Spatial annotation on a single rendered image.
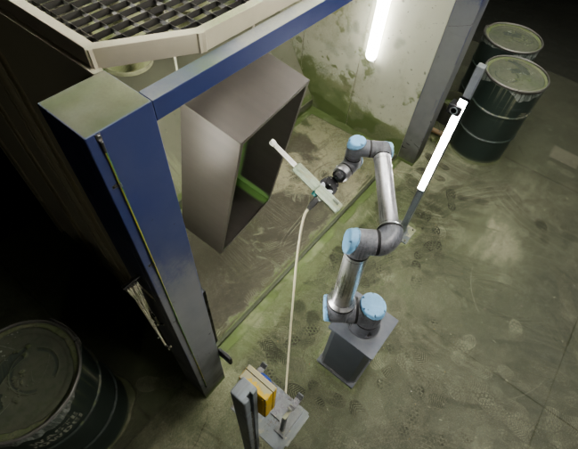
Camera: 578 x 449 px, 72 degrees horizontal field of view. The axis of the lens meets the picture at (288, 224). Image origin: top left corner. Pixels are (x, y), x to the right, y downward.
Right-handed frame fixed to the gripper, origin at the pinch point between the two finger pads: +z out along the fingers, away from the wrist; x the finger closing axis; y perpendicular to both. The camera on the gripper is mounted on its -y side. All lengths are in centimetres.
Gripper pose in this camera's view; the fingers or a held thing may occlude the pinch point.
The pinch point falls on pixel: (318, 195)
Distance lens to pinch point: 202.0
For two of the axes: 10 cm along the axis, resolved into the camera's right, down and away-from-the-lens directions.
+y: -3.4, 3.5, 8.8
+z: -6.3, 6.1, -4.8
